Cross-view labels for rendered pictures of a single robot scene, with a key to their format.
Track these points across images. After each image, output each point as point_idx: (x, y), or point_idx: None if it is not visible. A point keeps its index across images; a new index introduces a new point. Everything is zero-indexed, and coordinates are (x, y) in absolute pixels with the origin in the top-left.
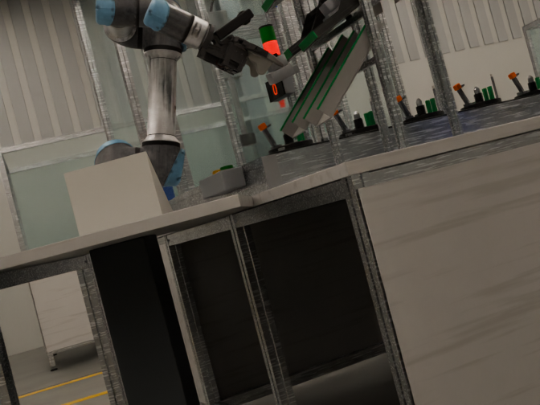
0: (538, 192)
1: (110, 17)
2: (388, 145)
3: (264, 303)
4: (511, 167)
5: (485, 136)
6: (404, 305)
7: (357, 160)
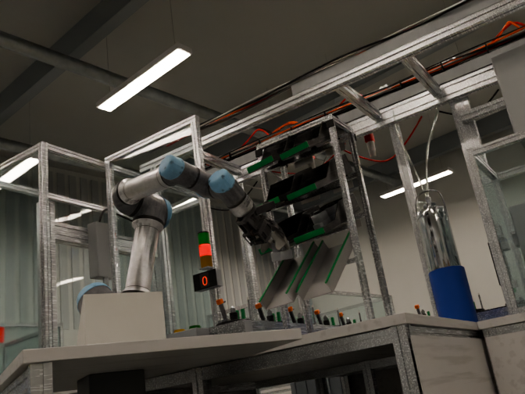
0: (468, 371)
1: (178, 173)
2: None
3: None
4: (457, 349)
5: (447, 323)
6: None
7: (408, 313)
